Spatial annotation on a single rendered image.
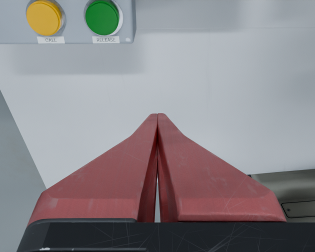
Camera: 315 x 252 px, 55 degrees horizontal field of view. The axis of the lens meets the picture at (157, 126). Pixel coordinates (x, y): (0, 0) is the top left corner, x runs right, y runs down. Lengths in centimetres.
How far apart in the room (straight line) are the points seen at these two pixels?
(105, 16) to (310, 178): 65
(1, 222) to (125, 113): 194
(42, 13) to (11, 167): 166
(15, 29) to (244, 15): 32
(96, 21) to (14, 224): 211
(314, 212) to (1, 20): 74
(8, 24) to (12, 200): 184
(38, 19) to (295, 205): 69
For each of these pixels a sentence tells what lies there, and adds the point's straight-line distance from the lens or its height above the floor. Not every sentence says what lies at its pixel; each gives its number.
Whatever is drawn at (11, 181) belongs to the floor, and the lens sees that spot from 209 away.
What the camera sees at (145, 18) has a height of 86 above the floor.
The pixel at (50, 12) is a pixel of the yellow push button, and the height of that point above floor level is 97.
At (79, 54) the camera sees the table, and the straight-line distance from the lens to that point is 53.
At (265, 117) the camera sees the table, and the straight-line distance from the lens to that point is 60.
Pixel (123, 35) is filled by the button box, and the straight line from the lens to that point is 40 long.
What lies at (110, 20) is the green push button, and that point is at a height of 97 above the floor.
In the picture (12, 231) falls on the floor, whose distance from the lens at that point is 247.
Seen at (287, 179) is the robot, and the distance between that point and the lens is 84.
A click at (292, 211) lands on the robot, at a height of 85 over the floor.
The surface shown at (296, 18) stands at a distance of 54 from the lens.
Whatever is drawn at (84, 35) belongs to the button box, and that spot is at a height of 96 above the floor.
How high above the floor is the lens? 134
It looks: 56 degrees down
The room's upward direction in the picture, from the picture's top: 179 degrees counter-clockwise
